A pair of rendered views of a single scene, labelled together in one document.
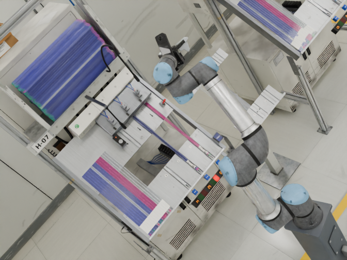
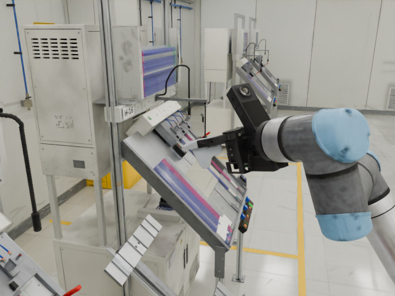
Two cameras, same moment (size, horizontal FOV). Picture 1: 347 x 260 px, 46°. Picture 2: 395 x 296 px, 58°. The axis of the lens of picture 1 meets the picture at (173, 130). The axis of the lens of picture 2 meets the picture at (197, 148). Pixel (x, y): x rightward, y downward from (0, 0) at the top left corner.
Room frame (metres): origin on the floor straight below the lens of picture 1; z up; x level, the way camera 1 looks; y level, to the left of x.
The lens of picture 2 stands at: (1.34, 0.40, 1.70)
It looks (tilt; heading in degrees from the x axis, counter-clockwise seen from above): 18 degrees down; 301
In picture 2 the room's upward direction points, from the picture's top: straight up
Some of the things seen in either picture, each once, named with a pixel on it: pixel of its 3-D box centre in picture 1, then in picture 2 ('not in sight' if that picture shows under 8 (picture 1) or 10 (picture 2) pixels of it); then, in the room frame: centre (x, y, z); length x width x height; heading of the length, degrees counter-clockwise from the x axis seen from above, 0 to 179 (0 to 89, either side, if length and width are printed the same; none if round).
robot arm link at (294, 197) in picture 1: (295, 199); not in sight; (1.17, -0.24, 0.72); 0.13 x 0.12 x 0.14; 89
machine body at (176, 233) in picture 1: (161, 188); not in sight; (2.26, 0.34, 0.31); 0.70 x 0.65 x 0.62; 107
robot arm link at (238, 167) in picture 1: (257, 192); not in sight; (1.18, -0.11, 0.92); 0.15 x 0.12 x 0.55; 89
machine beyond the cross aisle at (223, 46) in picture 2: not in sight; (231, 82); (3.69, -4.45, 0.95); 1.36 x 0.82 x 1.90; 17
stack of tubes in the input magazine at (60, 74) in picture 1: (65, 69); not in sight; (2.16, 0.25, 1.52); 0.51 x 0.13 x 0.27; 107
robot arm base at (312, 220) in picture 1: (304, 211); not in sight; (1.17, -0.25, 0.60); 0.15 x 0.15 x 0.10
